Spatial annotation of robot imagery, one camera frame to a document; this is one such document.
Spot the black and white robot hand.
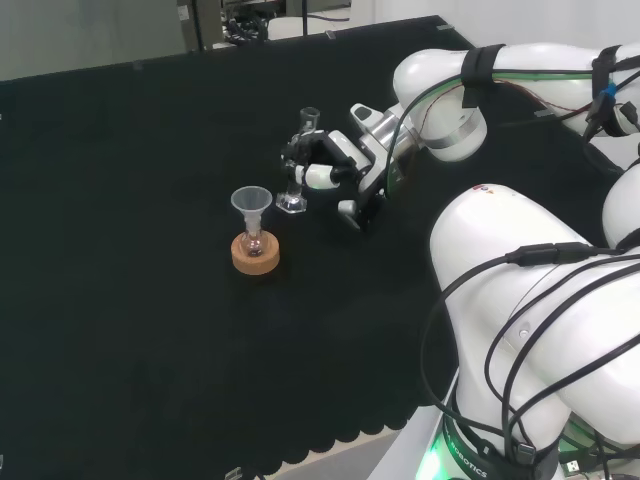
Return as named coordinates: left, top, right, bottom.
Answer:
left=279, top=102, right=402, bottom=234

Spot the clear glass graduated cylinder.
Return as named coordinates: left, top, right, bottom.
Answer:
left=274, top=106, right=322, bottom=216

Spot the translucent plastic funnel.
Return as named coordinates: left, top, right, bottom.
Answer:
left=229, top=186, right=274, bottom=237

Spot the small round-bottom glass flask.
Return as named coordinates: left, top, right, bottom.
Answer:
left=240, top=227, right=267, bottom=259

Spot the grey metal cabinet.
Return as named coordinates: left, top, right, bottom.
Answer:
left=175, top=0, right=224, bottom=53

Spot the black bench cloth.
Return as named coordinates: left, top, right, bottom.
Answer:
left=0, top=14, right=640, bottom=480

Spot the round cork ring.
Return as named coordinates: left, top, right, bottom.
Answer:
left=230, top=230, right=282, bottom=277

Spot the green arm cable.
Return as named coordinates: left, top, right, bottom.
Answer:
left=383, top=68, right=597, bottom=197

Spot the bundle of black cables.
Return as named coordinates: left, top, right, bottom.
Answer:
left=221, top=7, right=270, bottom=47

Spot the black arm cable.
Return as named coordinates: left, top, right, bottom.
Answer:
left=418, top=241, right=640, bottom=480

